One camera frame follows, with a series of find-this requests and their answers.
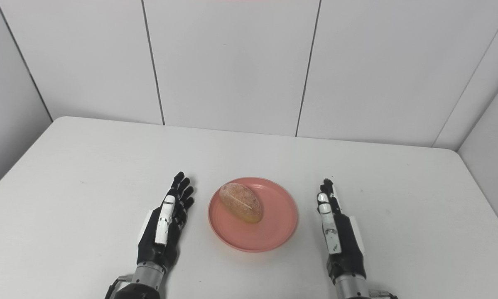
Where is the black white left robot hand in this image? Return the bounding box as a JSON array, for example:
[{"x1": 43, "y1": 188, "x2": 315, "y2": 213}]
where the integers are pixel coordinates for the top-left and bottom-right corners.
[{"x1": 137, "y1": 172, "x2": 195, "y2": 271}]

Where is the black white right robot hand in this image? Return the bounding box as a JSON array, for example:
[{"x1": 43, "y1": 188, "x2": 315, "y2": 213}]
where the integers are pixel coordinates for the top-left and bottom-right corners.
[{"x1": 316, "y1": 179, "x2": 366, "y2": 285}]

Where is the pink round plate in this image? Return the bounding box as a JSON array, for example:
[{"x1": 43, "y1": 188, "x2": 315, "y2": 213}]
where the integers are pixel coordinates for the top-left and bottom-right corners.
[{"x1": 208, "y1": 177, "x2": 298, "y2": 253}]

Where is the oval bread roll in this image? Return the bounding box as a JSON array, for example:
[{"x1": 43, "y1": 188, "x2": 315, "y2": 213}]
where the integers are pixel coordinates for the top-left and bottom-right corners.
[{"x1": 219, "y1": 182, "x2": 263, "y2": 224}]

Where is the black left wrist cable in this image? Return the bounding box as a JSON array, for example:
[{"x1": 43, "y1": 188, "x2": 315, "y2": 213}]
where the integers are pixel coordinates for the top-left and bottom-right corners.
[{"x1": 105, "y1": 274, "x2": 134, "y2": 299}]

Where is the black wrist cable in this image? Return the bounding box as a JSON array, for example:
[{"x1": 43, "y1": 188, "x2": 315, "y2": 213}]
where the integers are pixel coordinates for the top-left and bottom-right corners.
[
  {"x1": 105, "y1": 274, "x2": 134, "y2": 299},
  {"x1": 369, "y1": 289, "x2": 399, "y2": 299}
]

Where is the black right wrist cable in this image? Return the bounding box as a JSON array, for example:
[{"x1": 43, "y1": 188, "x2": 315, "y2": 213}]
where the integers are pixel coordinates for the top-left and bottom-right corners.
[{"x1": 369, "y1": 289, "x2": 399, "y2": 299}]

